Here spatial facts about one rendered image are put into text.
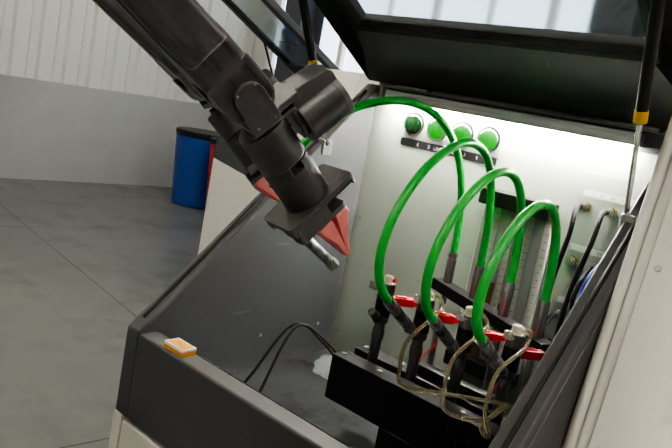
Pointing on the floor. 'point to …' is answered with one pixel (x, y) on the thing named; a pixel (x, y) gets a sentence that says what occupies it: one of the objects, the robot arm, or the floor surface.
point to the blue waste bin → (191, 166)
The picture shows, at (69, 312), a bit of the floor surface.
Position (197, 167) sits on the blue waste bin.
